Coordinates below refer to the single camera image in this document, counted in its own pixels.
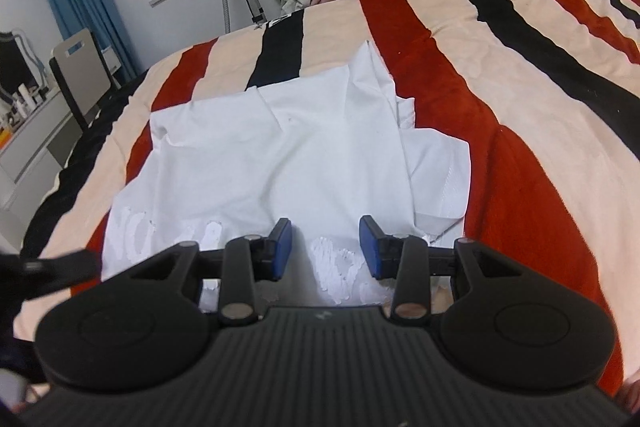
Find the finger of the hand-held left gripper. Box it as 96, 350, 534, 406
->
17, 248, 103, 300

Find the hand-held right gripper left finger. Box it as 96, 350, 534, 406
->
127, 218, 293, 327

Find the white t-shirt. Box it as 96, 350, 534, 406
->
100, 42, 473, 308

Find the group of cosmetic bottles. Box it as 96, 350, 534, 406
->
7, 82, 48, 118

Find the white dresser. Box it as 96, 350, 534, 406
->
0, 89, 83, 238

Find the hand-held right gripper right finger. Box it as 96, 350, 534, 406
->
359, 215, 526, 324

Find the red black striped blanket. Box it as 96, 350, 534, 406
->
12, 0, 640, 403

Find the black and white chair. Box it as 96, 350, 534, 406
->
48, 28, 123, 132

